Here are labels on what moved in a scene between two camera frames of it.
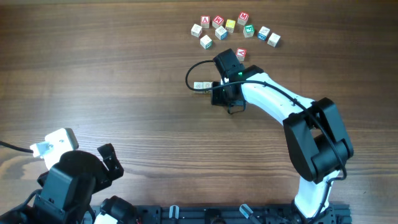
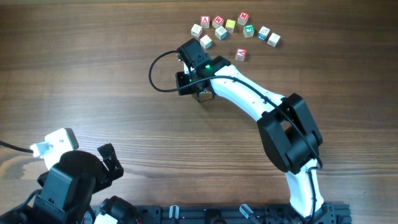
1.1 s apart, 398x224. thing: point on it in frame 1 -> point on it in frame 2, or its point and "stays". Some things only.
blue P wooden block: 263,33 stays
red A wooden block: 240,54 stays
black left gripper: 115,170 stays
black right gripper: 216,99 -> 180,78
